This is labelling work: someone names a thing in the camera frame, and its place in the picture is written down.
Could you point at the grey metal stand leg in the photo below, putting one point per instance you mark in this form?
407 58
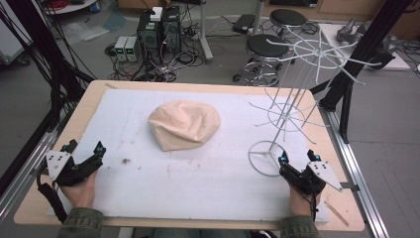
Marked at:
204 36

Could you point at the black round stool chrome base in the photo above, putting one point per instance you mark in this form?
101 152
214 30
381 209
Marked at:
266 46
288 17

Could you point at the flat black box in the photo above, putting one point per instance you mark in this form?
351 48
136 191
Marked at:
244 23

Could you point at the peach cloth hat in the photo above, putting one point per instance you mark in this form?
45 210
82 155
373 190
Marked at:
185 124

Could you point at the grey equipment case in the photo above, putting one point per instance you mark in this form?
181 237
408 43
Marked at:
10 43

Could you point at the white round table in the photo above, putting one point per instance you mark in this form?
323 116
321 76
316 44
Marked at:
71 6

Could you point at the aluminium rail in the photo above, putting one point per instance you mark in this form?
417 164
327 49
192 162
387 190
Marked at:
356 172
23 172

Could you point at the black metal frame post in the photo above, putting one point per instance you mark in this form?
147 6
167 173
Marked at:
360 56

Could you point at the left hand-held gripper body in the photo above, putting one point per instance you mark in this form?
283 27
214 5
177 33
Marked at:
58 162

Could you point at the white foam mat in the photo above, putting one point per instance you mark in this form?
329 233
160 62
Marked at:
204 185

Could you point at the clear plastic sheet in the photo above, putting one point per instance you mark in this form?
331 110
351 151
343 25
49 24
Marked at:
92 28

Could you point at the black computer tower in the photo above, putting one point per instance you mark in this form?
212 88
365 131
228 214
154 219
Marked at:
149 38
171 31

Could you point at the grey bench power supply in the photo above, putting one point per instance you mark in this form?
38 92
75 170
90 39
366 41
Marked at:
132 48
120 48

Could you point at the white box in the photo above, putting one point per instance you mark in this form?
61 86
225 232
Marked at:
156 14

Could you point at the person's left hand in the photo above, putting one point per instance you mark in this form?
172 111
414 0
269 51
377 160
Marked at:
81 193

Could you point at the thin wooden stick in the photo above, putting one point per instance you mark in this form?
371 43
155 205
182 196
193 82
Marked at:
336 213

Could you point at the white floor board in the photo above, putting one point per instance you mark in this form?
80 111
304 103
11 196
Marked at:
394 62

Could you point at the person's right hand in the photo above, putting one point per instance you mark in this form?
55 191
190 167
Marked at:
299 203

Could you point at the grey robot part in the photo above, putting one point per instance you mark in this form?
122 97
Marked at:
350 31

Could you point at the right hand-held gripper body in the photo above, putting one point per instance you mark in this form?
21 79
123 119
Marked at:
325 173

